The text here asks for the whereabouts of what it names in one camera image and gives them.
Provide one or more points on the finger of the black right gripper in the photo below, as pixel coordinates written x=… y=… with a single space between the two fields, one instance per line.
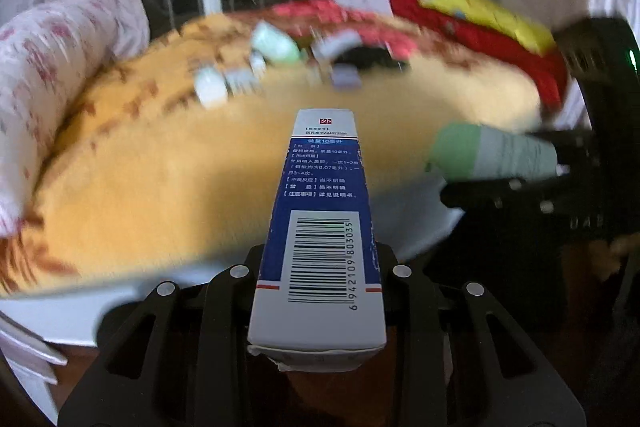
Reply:
x=561 y=197
x=566 y=139

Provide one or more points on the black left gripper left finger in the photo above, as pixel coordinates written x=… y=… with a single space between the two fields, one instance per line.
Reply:
x=179 y=359

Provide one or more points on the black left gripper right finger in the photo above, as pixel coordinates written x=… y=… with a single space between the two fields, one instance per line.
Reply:
x=458 y=359

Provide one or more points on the large green white bottle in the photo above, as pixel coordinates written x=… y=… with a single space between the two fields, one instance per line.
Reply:
x=464 y=152

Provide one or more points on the blue white medicine box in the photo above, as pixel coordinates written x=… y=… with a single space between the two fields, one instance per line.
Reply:
x=318 y=305

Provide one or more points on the black cloth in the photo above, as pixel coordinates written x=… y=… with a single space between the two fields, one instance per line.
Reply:
x=368 y=57

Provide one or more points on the red blanket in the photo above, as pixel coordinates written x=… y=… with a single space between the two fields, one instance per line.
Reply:
x=547 y=70

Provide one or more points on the yellow cartoon pillow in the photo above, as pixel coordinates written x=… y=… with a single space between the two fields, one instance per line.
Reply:
x=530 y=34

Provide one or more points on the yellow floral plush blanket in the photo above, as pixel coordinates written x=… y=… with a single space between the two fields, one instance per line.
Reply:
x=142 y=177

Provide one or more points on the white cylinder tube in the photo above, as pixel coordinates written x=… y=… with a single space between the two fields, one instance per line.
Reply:
x=327 y=49

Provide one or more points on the pale green small bottle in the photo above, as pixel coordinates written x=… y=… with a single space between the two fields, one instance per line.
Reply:
x=210 y=87

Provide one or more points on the small green white bottle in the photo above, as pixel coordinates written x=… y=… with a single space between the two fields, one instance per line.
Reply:
x=274 y=44

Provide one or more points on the small white dropper bottle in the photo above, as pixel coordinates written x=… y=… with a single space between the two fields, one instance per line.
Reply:
x=242 y=81

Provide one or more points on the floral white bolster pillow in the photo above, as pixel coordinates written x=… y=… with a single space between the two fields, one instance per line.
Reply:
x=47 y=53

